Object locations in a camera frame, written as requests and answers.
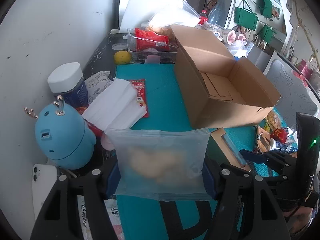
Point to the white and blue tube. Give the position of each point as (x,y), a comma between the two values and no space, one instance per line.
(282,147)

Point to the clear zip bag of snacks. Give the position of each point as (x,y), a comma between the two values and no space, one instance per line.
(160,162)

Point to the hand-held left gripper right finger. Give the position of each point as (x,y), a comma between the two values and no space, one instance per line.
(208,182)

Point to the white smartphone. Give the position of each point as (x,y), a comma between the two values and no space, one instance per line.
(43,192)

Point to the flat red snack packet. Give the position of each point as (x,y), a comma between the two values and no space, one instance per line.
(141,87)

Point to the brown box with window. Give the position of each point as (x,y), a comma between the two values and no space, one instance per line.
(225,147)

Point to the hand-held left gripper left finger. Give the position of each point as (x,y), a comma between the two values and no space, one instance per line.
(112,185)

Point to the pink plush toy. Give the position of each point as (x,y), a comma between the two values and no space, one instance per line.
(231,36)

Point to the large clear plastic bag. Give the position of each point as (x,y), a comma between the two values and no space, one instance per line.
(175,17)

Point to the grey leaf-pattern chair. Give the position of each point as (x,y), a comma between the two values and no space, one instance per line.
(287,85)

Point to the white foam board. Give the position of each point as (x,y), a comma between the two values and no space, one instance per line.
(135,12)

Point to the red-capped cola bottle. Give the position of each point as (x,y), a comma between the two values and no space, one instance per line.
(203,17)

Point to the white-lidded blue jar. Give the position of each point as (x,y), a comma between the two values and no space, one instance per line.
(65,77)

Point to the red wrapped snack pack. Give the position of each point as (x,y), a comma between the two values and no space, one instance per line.
(150,38)

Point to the yellow lemon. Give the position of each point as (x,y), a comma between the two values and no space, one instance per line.
(122,58)

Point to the green tote bag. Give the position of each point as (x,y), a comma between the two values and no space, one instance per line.
(265,5)
(246,16)
(267,33)

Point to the teal mat with black letters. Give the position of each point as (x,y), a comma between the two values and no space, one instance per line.
(162,92)

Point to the brown cardboard box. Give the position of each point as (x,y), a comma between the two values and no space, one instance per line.
(200,97)

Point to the white leaf-print packet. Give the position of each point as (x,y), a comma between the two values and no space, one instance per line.
(97,82)

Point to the blue deer-shaped humidifier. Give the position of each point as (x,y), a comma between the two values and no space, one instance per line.
(62,135)

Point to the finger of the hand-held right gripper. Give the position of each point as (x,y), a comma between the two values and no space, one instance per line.
(285,162)
(251,156)

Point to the red triangular snack packet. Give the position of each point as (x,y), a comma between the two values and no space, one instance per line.
(279,135)

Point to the stack of white napkins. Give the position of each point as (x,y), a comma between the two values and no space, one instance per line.
(112,105)

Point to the clear plastic container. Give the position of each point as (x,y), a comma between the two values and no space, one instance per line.
(150,55)

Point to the small round clear dish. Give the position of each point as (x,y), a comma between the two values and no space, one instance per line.
(119,46)

